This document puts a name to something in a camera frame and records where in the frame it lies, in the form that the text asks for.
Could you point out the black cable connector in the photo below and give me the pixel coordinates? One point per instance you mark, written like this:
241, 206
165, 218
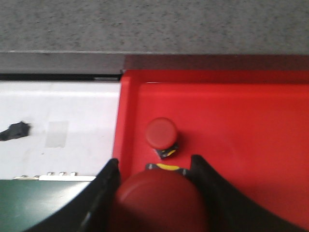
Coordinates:
15, 131

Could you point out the red plastic bin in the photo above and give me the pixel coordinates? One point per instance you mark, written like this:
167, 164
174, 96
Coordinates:
252, 127

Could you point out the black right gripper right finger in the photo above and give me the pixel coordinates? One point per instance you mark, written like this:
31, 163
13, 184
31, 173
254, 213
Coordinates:
230, 210

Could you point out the clear adhesive tape patch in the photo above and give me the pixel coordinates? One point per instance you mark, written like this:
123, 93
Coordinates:
57, 134

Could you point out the red mushroom push button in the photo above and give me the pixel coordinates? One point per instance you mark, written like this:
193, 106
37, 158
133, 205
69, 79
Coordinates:
162, 198
161, 134

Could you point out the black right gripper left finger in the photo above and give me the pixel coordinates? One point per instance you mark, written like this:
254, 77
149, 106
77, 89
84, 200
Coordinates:
89, 210

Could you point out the green conveyor belt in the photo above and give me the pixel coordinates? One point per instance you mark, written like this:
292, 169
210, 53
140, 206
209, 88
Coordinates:
24, 203

